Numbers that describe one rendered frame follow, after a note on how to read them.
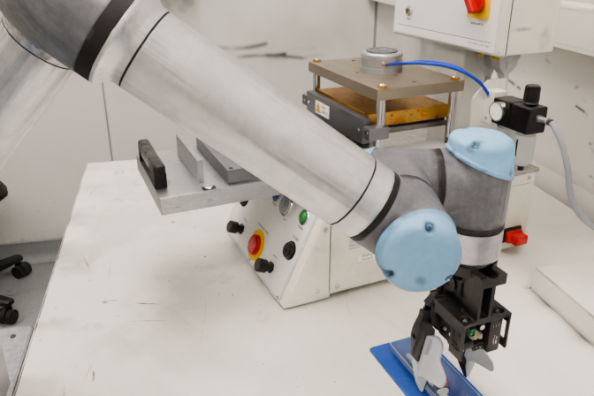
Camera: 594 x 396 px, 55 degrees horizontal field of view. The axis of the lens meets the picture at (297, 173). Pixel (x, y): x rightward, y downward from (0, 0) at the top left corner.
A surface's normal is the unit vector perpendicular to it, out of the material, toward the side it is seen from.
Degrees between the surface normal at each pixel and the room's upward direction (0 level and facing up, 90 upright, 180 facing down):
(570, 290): 0
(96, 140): 90
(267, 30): 90
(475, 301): 90
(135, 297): 0
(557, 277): 0
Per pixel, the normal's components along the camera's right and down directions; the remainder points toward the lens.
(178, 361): 0.00, -0.93
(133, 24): 0.83, 0.27
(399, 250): 0.00, 0.38
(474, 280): -0.92, 0.14
